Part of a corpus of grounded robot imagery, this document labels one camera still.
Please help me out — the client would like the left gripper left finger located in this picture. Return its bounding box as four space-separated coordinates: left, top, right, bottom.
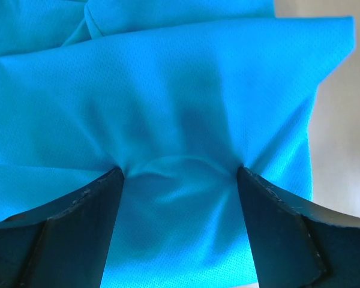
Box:
0 167 124 288

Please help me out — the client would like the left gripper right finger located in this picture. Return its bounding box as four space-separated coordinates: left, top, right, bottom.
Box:
237 167 360 287

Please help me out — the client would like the teal t shirt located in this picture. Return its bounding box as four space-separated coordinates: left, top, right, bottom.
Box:
0 1 355 287

